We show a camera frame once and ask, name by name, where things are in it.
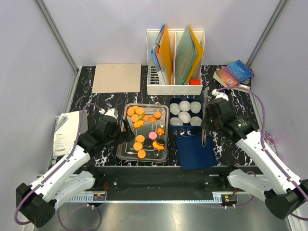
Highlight yellow folder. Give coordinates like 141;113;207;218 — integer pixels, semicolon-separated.
185;24;204;84

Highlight orange star cookie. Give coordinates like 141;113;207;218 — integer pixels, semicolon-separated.
133;120;144;129

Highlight blue paperback book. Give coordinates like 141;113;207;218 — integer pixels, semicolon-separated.
215;60;254;86

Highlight white paper cup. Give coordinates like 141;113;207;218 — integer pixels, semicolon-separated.
169;103;181;116
179;101;191;112
178;111;191;124
170;117;183;126
190;116;202;126
190;101;202;114

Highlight blue tin lid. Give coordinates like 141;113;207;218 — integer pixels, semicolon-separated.
176;133;217;170

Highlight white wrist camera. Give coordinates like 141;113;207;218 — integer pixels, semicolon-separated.
211;89;229;101
104;108;118;119

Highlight white file organizer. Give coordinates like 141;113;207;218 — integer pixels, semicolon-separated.
146;29;203;96

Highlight white paper manual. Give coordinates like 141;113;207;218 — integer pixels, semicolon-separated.
53;111;81;157

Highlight orange round cookie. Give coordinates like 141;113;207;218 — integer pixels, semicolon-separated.
136;135;145;143
130;114;139;123
133;142;143;152
127;107;135;116
137;150;146;159
136;107;145;116

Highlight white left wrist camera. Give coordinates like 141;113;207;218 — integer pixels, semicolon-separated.
104;108;118;119

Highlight pink round cookie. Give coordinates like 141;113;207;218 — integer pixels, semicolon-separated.
148;131;157;140

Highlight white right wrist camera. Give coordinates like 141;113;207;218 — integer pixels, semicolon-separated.
211;89;229;101

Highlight red small box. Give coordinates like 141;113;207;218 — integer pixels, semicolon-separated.
190;79;202;86

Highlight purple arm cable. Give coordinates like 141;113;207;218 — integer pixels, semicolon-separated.
13;103;105;231
215;86;308;221

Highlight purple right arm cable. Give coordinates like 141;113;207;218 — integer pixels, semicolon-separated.
215;86;308;221

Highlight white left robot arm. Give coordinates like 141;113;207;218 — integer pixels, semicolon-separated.
14;113;135;228

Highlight tan clipboard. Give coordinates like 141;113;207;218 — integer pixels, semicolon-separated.
92;63;141;93

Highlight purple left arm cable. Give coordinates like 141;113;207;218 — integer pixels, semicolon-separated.
13;103;105;231

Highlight steel baking tray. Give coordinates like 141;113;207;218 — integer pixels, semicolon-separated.
117;103;169;163

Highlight blue cookie tin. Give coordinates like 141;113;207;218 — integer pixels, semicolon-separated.
169;98;203;133

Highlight lower paperback book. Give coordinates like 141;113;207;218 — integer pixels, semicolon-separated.
213;72;252;90

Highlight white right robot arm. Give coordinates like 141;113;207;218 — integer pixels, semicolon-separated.
202;98;308;219

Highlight purple box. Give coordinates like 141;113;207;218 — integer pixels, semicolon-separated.
264;131;278;155

